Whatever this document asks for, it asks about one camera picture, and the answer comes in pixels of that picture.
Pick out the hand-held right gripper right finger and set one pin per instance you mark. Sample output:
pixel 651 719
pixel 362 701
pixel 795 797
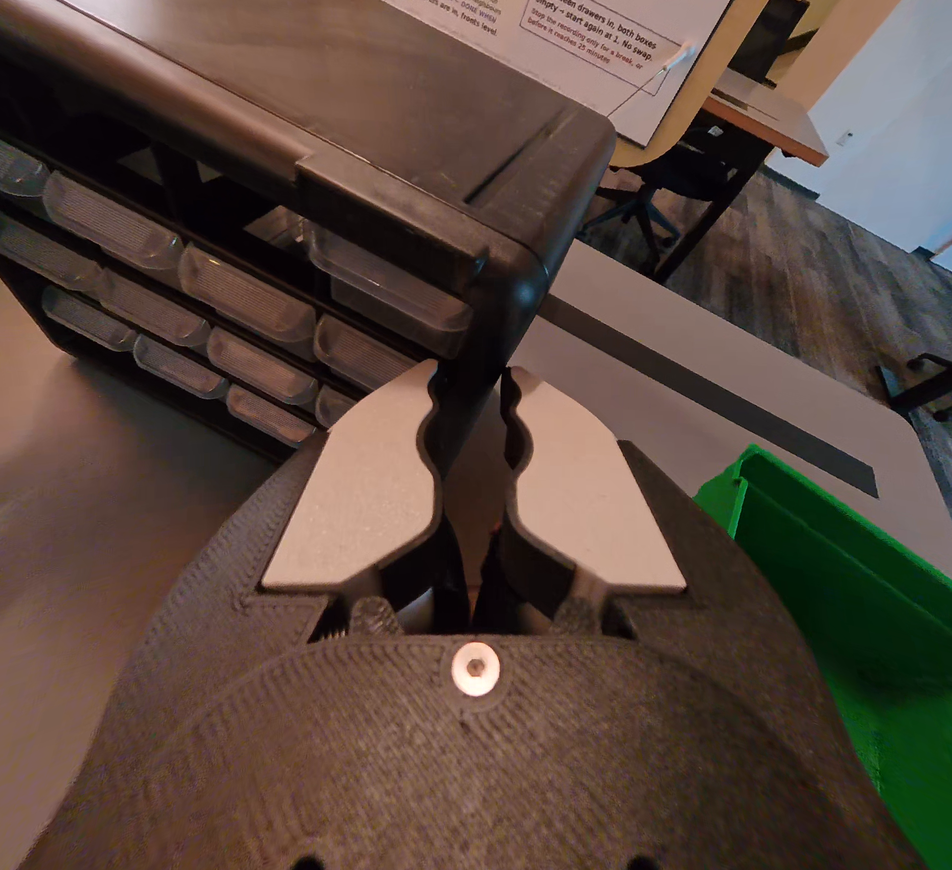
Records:
pixel 595 513

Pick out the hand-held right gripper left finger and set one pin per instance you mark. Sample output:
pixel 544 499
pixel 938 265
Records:
pixel 357 498

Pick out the rows of clear drawers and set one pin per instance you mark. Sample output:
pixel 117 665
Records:
pixel 238 290

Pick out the green plastic bin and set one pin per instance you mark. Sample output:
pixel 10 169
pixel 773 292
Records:
pixel 855 624

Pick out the black drawer cabinet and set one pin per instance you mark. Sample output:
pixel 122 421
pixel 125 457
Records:
pixel 297 66

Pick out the dark grey tape strip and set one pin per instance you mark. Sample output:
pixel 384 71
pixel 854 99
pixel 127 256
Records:
pixel 706 386

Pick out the black office chair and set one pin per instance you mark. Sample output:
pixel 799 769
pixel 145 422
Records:
pixel 669 178

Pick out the wooden edged desk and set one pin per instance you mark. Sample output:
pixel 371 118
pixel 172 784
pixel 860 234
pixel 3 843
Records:
pixel 773 118

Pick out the white poster clip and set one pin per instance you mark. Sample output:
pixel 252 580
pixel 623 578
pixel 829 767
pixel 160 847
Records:
pixel 678 57

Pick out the white instruction poster board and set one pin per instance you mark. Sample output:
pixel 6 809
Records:
pixel 718 59

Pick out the black metal frame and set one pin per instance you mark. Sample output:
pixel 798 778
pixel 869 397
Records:
pixel 918 383

